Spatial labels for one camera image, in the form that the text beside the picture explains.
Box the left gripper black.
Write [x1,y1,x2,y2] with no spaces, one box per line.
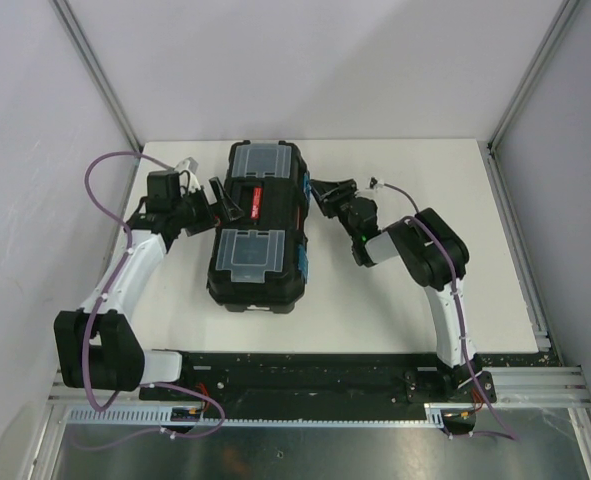
[172,179,242,237]

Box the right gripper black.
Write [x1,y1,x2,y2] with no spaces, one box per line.
[308,178,358,241]

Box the black plastic toolbox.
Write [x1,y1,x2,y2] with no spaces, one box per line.
[206,140,310,314]

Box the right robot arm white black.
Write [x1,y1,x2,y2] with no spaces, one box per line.
[310,180,483,401]

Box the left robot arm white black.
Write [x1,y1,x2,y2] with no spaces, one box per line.
[54,169,243,400]

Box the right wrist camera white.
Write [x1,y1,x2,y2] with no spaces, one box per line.
[369,177,386,190]

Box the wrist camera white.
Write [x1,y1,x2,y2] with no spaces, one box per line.
[175,157,201,194]
[369,177,386,190]

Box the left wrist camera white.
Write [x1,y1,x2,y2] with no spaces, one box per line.
[175,157,201,194]

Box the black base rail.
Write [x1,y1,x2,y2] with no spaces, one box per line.
[139,350,506,416]

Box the right aluminium frame post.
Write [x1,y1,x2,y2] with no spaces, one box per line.
[487,0,584,151]

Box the aluminium frame post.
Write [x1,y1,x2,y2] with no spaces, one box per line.
[487,0,584,151]
[49,0,143,152]

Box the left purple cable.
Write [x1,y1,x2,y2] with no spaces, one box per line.
[69,151,226,451]

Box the purple cable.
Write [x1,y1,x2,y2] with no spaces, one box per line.
[384,182,521,442]
[69,151,226,451]

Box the grey slotted cable duct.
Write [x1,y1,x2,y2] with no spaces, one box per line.
[65,404,456,428]

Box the left aluminium frame post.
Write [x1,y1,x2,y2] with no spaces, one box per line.
[49,0,143,152]

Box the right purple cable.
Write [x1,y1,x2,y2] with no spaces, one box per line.
[384,182,521,442]

